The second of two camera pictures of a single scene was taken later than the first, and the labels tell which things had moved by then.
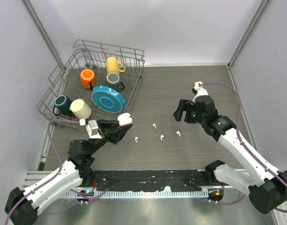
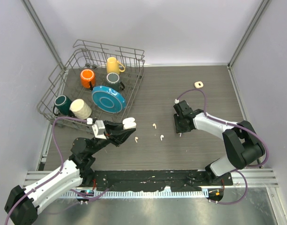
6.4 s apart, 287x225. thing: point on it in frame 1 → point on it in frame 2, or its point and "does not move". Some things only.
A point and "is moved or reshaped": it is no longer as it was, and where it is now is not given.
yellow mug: [112, 65] does not move
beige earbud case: [197, 84] does not move
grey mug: [113, 81] does not move
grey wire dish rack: [97, 82] does not move
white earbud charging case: [124, 119] is moved or reshaped
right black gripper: [183, 105] → [178, 129]
